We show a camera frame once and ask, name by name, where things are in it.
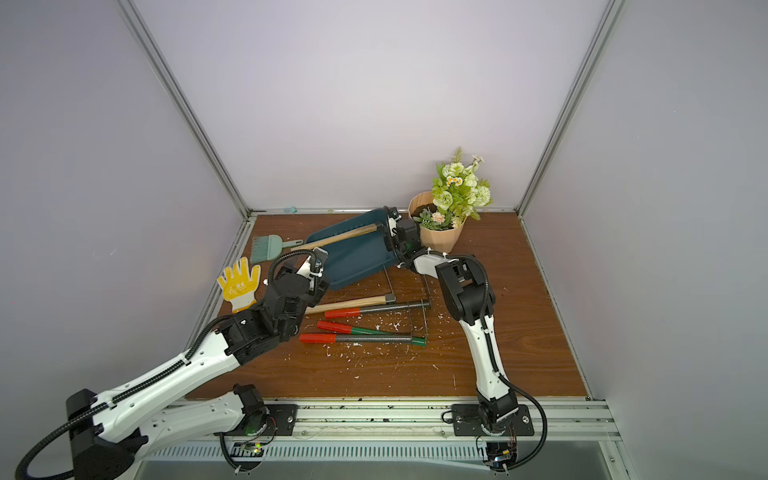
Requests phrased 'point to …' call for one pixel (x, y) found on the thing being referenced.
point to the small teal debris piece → (290, 210)
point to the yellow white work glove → (239, 285)
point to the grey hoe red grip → (355, 312)
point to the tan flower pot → (443, 240)
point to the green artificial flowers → (457, 193)
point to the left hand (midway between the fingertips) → (311, 264)
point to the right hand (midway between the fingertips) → (391, 222)
